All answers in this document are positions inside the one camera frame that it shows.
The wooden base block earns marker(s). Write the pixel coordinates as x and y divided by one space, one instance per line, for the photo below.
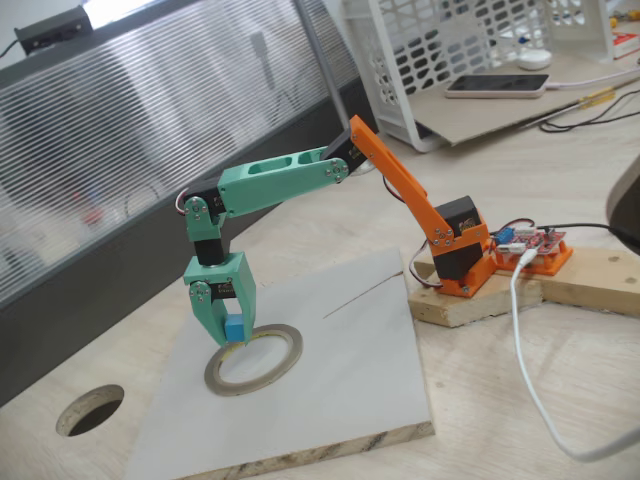
475 305

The white earbuds case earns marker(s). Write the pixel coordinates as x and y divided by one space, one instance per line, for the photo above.
534 60

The blurred grey rounded object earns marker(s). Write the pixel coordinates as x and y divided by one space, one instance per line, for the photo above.
627 200

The smartphone with pale case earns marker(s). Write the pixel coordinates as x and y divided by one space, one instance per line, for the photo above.
495 85

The black box device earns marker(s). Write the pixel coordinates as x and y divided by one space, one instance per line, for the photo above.
50 30

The orange controller board mount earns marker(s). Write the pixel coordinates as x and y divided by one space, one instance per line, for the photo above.
555 262

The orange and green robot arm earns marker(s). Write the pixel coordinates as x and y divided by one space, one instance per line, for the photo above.
280 185

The white perforated plastic basket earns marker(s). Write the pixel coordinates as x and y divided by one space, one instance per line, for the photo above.
357 11

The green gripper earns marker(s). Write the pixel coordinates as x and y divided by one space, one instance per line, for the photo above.
220 275

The frosted desk partition panel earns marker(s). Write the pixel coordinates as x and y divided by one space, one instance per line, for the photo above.
150 125

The red controller circuit board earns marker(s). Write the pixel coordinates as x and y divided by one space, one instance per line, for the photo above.
540 241

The white laminated wooden board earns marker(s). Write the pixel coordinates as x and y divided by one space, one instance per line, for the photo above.
350 375

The blue cube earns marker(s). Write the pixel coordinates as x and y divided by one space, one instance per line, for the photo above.
234 330

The red and white book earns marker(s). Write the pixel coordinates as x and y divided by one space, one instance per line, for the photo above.
627 45

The wooden base plank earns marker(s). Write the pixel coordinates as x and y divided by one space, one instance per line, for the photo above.
600 285

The brown cardboard sheet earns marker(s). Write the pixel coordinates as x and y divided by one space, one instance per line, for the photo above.
475 115

